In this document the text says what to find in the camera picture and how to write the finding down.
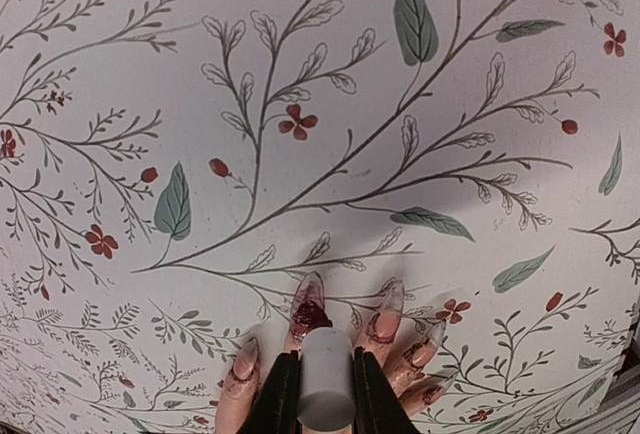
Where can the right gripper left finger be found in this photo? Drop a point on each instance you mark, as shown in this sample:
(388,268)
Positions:
(275,409)

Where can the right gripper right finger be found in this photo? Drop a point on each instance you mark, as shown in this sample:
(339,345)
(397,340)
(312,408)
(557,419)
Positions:
(378,410)

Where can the white nail polish cap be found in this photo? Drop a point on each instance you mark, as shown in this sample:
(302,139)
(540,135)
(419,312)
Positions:
(326,401)

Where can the person's bare hand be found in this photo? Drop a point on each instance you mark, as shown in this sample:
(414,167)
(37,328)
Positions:
(404,369)

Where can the floral patterned table mat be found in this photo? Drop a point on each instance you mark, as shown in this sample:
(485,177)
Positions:
(179,176)

